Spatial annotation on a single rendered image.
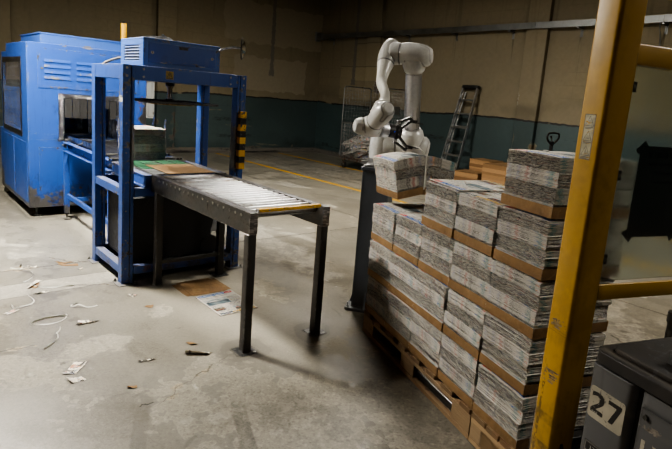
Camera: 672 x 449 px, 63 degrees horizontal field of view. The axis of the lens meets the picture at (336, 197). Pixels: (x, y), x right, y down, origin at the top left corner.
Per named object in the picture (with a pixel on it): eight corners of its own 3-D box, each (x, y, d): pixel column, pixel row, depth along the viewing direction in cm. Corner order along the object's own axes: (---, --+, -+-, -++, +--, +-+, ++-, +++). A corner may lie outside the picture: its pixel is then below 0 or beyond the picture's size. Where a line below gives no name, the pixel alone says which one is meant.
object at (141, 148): (166, 159, 469) (167, 129, 464) (131, 160, 450) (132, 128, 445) (149, 154, 497) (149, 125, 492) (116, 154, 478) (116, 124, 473)
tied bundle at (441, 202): (482, 223, 293) (487, 181, 289) (518, 238, 266) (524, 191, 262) (420, 224, 279) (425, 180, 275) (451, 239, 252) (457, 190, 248)
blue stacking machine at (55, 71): (154, 208, 636) (157, 25, 599) (29, 218, 552) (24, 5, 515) (110, 186, 748) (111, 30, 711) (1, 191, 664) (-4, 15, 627)
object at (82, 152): (185, 170, 481) (186, 159, 479) (110, 172, 439) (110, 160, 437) (124, 149, 594) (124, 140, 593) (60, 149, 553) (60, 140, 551)
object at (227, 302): (258, 308, 368) (258, 306, 368) (220, 316, 350) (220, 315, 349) (230, 291, 396) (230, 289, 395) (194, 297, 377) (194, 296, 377)
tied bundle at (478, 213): (518, 238, 266) (525, 192, 262) (562, 256, 239) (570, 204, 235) (452, 239, 252) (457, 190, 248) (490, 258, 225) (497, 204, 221)
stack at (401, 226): (414, 325, 360) (428, 202, 345) (537, 427, 253) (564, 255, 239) (361, 329, 346) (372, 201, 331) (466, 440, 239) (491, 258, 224)
